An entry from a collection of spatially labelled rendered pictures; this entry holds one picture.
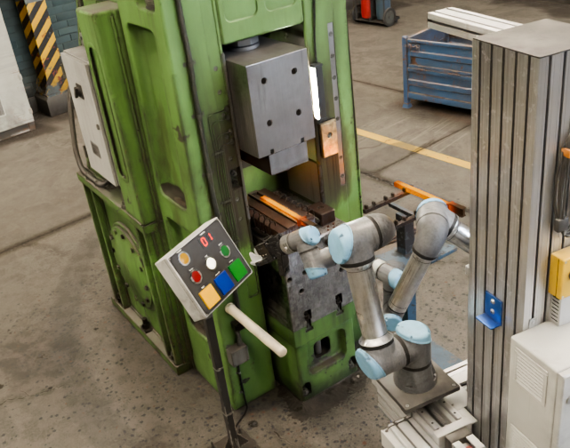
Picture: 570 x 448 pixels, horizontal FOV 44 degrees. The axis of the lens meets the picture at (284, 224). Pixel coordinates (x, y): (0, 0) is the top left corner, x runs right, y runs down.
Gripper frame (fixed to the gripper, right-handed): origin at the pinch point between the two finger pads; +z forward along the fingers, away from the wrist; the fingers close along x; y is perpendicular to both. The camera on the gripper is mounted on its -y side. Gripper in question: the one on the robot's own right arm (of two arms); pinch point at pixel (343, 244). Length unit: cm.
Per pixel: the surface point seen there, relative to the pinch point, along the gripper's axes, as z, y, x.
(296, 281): 24.6, 25.9, -10.5
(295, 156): 30.7, -31.6, 0.8
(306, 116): 31, -48, 9
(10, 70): 563, 31, 6
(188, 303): 8, -1, -71
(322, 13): 45, -84, 32
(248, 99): 32, -63, -18
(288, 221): 35.2, 1.0, -4.3
